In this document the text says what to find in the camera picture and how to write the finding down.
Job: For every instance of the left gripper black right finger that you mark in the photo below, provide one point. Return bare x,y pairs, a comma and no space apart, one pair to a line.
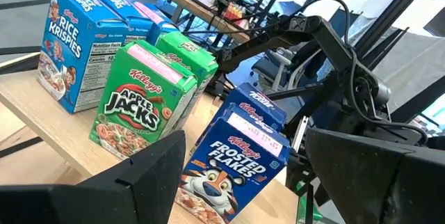
382,182

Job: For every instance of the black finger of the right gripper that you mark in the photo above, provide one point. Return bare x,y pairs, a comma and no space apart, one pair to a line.
243,45
250,55

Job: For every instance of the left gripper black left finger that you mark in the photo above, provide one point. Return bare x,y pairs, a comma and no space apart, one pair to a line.
104,203

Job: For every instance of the blue Frosted Flakes cereal box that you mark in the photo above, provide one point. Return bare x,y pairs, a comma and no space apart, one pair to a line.
226,168
259,96

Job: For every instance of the green Apple Jacks cereal box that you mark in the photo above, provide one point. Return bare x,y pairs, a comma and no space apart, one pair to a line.
139,105
194,57

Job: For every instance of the light-blue Rice Krispies cereal box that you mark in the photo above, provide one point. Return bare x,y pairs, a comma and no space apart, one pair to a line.
69,43
156,18
121,5

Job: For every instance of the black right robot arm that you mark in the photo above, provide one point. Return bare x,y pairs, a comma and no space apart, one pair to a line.
333,43

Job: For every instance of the black-framed wooden shelf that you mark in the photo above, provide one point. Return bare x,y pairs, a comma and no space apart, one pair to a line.
59,126

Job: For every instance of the grey-blue office chair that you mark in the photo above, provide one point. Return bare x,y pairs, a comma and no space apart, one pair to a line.
274,67

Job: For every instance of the wooden office desk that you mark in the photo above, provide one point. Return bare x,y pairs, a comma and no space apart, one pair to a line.
201,8

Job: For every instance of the black rig frame strut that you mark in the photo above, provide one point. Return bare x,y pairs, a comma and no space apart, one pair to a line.
396,9

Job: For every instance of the black aluminium table frame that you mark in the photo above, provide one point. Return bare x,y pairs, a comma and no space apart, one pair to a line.
17,147

